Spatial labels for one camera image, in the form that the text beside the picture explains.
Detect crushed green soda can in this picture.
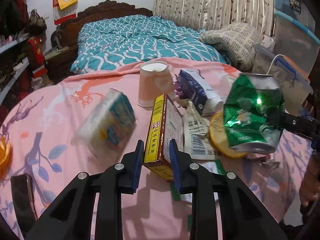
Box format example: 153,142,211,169
223,73,285,155

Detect yellow red medicine box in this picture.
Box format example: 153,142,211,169
144,94,184,181

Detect pink paper cup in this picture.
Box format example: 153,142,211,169
138,61,175,108

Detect person's hand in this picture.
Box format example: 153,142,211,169
299,154,319,207

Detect black smartphone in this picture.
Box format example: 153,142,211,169
10,173,38,238

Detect orange object at edge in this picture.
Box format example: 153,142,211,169
0,137,12,179

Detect stacked clear storage bins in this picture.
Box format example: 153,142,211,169
273,0,319,74

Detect white blue tissue pack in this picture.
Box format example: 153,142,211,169
71,88,136,161

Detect white crumpled barcode wrapper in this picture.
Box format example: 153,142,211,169
177,99,219,161

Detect beige patterned pillow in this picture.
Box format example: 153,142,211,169
200,23,263,72

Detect dark wooden headboard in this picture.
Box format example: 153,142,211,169
46,0,153,84

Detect floral beige curtain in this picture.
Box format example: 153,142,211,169
153,0,274,36

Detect cluttered metal shelf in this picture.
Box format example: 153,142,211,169
1,0,47,107

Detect clear storage box blue handle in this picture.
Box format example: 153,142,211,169
252,44,313,116

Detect white cable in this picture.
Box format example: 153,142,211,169
265,54,287,75

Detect red yellow wall calendar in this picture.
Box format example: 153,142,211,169
53,0,78,25

